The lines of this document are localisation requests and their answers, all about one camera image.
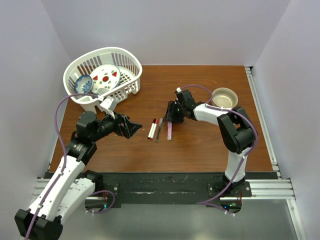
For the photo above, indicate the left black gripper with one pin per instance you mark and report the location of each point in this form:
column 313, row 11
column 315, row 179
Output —
column 117, row 119

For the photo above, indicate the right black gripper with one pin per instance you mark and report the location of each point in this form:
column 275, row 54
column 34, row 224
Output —
column 170, row 115

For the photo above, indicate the purple highlighter cap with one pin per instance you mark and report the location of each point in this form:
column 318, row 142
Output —
column 169, row 126

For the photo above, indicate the pink highlighter pen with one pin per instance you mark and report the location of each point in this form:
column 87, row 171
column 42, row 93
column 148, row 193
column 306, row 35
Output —
column 169, row 133

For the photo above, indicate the green gel pen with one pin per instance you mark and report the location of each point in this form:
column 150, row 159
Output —
column 158, row 133

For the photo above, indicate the white black marker pen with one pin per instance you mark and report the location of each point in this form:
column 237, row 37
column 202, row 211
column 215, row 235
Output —
column 151, row 130

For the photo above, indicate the white red marker pen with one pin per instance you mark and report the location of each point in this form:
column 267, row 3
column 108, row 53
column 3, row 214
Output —
column 154, row 130

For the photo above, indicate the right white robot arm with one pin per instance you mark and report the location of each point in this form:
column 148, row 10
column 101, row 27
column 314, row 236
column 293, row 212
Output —
column 237, row 131

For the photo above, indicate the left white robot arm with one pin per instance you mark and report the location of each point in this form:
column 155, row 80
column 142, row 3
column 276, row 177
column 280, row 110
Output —
column 69, row 185

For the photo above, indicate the white cup in basket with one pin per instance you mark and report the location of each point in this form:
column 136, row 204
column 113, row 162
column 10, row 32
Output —
column 102, row 91

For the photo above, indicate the beige ceramic bowl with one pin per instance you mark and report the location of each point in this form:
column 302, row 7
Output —
column 224, row 97

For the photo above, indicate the white plate with fruit pattern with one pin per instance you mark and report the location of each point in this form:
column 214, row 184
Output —
column 105, row 76

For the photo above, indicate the white plastic dish basket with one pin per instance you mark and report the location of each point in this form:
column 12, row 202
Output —
column 130, row 68

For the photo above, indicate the blue patterned bowl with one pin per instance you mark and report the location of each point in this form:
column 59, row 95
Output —
column 83, row 85

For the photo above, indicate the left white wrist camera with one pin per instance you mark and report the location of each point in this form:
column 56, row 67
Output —
column 108, row 106

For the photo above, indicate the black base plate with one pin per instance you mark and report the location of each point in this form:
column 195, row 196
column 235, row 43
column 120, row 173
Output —
column 182, row 188

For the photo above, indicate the aluminium frame rail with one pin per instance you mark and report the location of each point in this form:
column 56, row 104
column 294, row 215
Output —
column 269, row 189

